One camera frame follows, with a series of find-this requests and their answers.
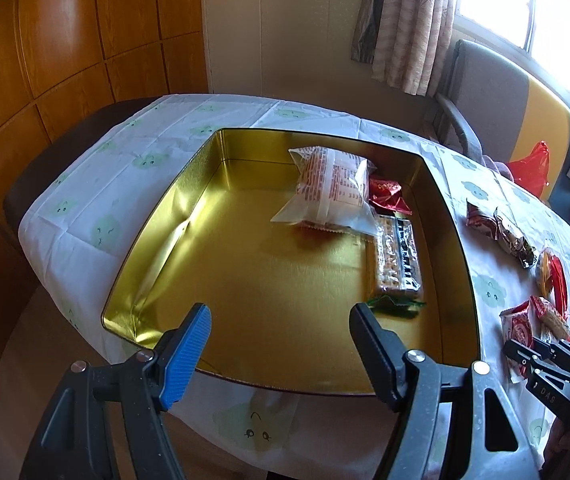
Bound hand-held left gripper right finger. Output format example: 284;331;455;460
349;302;541;480

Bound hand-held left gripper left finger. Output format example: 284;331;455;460
19;302;213;480

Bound white red round-print packet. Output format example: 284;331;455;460
499;301;538;383

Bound orange red snack packet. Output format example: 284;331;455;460
535;249;568;321

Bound gold metal tin box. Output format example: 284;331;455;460
101;128;481;396

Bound silver dark snack packet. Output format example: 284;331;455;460
492;207;538;268

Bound person's right hand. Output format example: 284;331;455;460
545;412;570;466

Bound red edged biscuit packet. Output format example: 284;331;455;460
530;296;570;343

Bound green snack packet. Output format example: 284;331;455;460
367;295;427;318

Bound clear peanut bar packet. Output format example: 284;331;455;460
366;214;426;298

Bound small red snack packet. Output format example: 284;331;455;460
367;176;411;217

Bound large clear red-printed snack packet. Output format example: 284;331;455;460
270;146;381;236

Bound red white candy packet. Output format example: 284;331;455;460
466;200;503;240

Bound red plastic bag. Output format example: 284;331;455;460
506;141;551;197

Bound white green-printed tablecloth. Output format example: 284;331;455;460
19;94;570;476

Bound dark brown table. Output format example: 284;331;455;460
2;99;166;256

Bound yellow seat cushion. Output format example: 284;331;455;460
518;74;570;201

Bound grey armchair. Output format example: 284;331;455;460
432;39;533;161

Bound wooden panelled cabinet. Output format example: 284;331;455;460
0;0;211;321

